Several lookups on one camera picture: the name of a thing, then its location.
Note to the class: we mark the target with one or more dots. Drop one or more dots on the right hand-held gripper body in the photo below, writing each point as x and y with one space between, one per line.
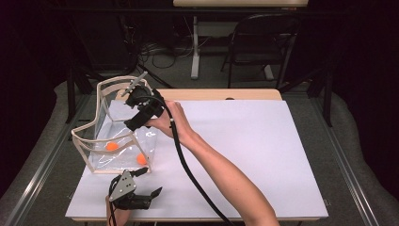
147 103

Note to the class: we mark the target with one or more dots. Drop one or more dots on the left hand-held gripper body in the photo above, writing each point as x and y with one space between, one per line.
123 187

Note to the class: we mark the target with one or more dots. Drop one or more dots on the orange ball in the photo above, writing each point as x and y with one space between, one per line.
112 146
141 159

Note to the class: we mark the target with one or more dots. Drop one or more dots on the clear bag with cream trim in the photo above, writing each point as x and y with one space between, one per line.
94 157

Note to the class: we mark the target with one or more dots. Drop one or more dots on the person's left hand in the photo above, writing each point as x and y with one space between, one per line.
118 217

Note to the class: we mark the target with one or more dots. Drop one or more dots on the person's right hand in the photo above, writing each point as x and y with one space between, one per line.
175 122

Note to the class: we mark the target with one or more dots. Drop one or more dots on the black stand leg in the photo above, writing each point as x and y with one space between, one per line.
70 94
327 94

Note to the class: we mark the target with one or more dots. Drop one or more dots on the wooden table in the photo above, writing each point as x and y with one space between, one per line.
219 94

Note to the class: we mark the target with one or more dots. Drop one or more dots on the white desk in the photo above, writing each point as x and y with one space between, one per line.
195 47

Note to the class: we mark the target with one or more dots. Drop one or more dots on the black folding chair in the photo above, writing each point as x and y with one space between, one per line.
263 34

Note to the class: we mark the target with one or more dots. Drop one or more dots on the metal rail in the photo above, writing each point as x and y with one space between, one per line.
40 169
348 175

